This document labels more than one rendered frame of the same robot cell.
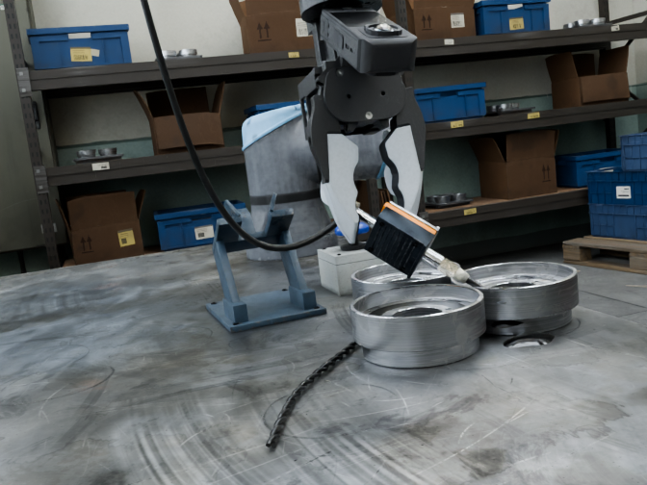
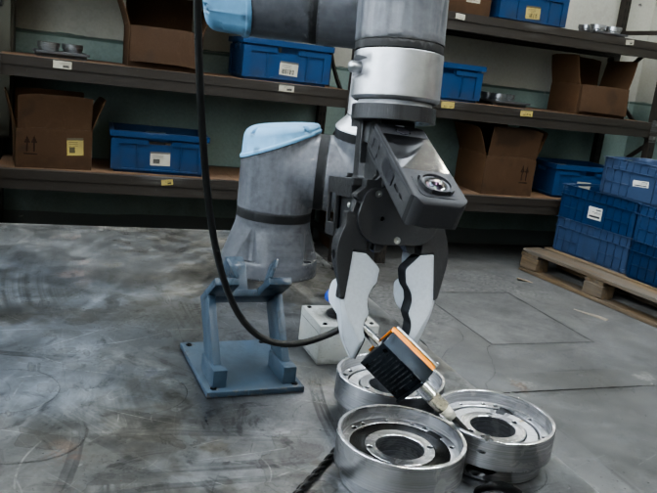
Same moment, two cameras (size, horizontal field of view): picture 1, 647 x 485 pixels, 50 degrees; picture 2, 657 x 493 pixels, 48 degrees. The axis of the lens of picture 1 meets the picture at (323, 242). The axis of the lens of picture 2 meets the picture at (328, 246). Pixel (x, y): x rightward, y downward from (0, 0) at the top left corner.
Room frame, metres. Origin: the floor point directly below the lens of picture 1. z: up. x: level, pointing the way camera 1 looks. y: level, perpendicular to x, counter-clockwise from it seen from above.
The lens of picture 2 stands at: (0.00, 0.05, 1.12)
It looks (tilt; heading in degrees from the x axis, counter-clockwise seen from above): 14 degrees down; 355
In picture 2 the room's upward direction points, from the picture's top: 7 degrees clockwise
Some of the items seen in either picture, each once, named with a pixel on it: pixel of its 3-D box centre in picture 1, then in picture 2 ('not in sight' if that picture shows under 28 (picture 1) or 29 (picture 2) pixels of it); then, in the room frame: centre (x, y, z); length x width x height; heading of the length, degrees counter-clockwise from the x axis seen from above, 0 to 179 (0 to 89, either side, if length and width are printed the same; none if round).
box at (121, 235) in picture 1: (105, 225); (54, 128); (4.01, 1.23, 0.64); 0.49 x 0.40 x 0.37; 111
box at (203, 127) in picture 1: (182, 118); (161, 31); (4.17, 0.73, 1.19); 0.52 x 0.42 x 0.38; 106
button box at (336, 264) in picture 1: (354, 265); (336, 330); (0.81, -0.03, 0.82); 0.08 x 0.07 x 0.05; 16
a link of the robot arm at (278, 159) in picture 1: (284, 149); (283, 164); (1.13, 0.04, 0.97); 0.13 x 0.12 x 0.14; 85
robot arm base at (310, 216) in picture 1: (289, 221); (271, 238); (1.13, 0.05, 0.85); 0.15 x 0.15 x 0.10
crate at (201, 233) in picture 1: (200, 224); (156, 149); (4.19, 0.72, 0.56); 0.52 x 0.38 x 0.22; 103
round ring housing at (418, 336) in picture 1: (418, 324); (398, 456); (0.54, -0.07, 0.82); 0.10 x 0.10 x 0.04
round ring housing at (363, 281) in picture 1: (407, 291); (388, 392); (0.66, -0.07, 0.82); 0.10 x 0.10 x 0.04
